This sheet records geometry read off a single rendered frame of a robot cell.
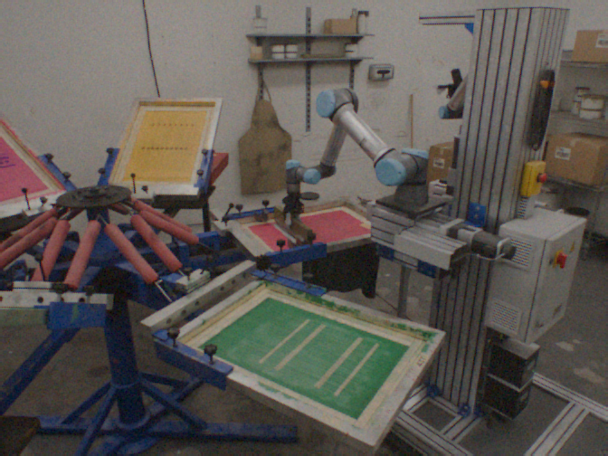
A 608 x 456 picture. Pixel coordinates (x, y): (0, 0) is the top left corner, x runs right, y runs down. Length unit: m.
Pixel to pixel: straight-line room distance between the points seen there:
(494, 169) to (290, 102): 2.83
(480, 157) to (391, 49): 3.19
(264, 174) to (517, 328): 3.00
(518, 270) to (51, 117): 3.40
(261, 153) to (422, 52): 2.04
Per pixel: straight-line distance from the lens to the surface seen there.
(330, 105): 2.09
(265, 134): 4.49
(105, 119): 4.18
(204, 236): 2.34
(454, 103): 2.64
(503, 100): 2.03
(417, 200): 2.10
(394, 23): 5.17
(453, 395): 2.62
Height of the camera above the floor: 1.94
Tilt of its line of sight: 22 degrees down
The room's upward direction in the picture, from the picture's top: straight up
